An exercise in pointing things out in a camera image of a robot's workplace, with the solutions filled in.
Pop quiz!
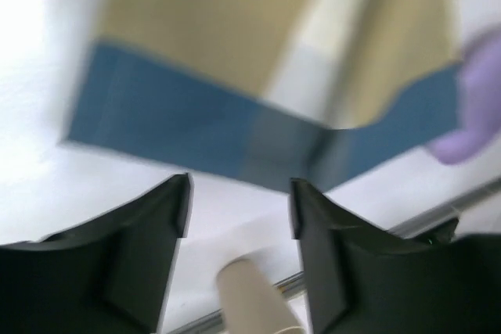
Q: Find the purple plastic plate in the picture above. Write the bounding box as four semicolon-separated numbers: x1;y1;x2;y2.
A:
427;27;500;165

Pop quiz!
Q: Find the beige paper cup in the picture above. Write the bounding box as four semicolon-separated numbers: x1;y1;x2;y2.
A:
216;258;305;334

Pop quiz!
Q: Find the blue and beige placemat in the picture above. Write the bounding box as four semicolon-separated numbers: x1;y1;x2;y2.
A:
67;0;459;192

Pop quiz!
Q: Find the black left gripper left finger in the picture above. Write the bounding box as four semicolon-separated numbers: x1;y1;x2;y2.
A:
1;174;191;333

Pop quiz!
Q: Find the aluminium table edge rail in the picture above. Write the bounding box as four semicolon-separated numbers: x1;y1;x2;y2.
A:
169;177;500;333

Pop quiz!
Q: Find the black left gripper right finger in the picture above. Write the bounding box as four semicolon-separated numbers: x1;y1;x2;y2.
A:
290;179;500;333

